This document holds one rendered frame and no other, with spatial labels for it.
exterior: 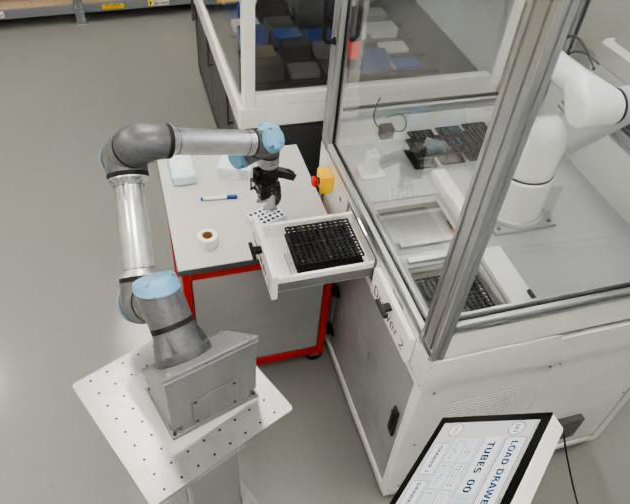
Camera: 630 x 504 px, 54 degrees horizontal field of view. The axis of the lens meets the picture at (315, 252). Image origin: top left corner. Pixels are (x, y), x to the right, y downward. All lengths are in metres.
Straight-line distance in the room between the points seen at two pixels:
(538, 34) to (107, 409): 1.40
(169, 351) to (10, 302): 1.67
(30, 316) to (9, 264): 0.37
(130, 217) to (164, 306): 0.30
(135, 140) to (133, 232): 0.25
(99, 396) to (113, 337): 1.10
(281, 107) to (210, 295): 0.86
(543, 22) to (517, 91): 0.13
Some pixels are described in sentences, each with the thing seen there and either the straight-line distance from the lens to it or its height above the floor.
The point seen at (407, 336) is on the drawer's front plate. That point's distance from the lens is 1.78.
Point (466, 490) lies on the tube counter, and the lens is 1.37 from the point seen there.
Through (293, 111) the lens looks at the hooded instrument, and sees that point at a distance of 2.66.
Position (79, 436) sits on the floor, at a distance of 2.71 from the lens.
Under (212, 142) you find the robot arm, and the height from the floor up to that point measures 1.28.
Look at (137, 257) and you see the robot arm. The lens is 1.76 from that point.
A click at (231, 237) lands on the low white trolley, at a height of 0.76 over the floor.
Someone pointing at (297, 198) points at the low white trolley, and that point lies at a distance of 2.38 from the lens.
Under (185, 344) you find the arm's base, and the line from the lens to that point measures 1.61.
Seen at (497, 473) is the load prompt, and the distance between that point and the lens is 1.35.
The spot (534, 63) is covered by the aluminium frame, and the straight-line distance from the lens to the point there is 1.15.
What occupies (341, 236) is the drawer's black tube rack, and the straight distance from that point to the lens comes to 2.08.
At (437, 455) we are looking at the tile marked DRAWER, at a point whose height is 1.01.
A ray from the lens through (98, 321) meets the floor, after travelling 3.02.
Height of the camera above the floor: 2.31
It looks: 45 degrees down
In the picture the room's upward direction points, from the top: 6 degrees clockwise
